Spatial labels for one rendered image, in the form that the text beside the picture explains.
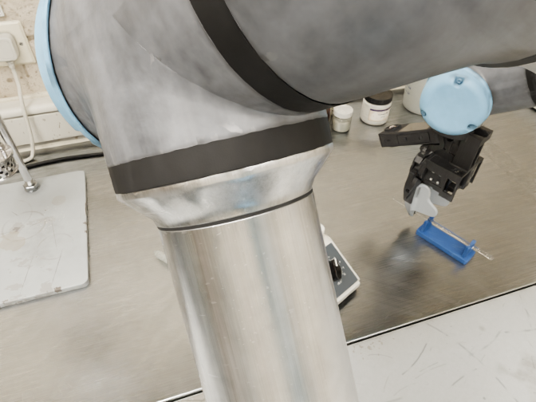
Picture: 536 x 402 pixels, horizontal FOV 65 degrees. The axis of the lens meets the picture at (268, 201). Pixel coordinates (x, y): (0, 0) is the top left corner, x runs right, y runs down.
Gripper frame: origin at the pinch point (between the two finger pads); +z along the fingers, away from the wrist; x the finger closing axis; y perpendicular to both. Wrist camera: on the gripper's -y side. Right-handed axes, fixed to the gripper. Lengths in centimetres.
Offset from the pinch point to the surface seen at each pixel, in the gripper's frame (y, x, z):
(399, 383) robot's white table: 17.0, -27.2, 3.4
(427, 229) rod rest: 4.4, -0.1, 2.5
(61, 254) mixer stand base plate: -35, -52, 2
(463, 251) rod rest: 11.7, -1.3, 1.2
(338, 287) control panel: 2.5, -23.5, -0.1
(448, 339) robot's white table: 18.2, -16.3, 3.5
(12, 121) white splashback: -69, -45, -5
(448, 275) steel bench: 12.2, -5.7, 3.5
